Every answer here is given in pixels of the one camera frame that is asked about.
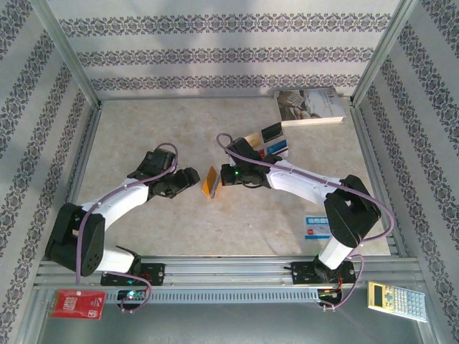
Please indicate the black card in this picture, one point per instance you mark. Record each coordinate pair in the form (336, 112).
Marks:
(271, 132)

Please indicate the red card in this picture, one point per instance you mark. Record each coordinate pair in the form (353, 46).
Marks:
(262, 154)

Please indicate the aluminium frame post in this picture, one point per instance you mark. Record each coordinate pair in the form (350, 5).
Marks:
(68, 53)
(382, 53)

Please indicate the blue white card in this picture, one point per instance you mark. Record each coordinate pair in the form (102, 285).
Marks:
(278, 148)

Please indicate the paperback book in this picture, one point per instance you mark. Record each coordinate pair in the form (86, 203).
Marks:
(310, 105)

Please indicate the blue white paper packet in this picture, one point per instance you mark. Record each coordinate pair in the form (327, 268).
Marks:
(315, 227)

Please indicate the orange card holder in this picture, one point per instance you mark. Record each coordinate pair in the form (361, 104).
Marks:
(209, 182)

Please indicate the red flat packet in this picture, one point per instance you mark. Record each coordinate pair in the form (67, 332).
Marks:
(77, 304)

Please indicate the aluminium side rail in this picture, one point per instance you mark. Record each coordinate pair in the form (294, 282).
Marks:
(371, 161)
(79, 179)

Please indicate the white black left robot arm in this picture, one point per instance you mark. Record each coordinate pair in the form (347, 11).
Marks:
(118, 200)

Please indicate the yellow grey calculator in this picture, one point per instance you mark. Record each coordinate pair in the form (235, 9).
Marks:
(396, 301)

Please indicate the gold card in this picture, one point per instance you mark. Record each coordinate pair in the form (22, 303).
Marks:
(254, 139)

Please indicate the aluminium mounting rail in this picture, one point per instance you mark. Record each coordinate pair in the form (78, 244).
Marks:
(229, 267)

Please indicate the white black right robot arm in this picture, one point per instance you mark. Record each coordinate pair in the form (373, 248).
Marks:
(297, 186)

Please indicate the clear sheet of cards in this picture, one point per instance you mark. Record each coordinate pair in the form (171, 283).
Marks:
(278, 157)

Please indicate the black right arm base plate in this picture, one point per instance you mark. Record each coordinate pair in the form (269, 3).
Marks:
(303, 272)

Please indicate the small circuit board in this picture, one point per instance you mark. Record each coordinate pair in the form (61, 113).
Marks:
(329, 294)
(132, 295)

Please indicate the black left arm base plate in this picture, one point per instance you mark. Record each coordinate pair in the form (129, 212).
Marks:
(154, 274)

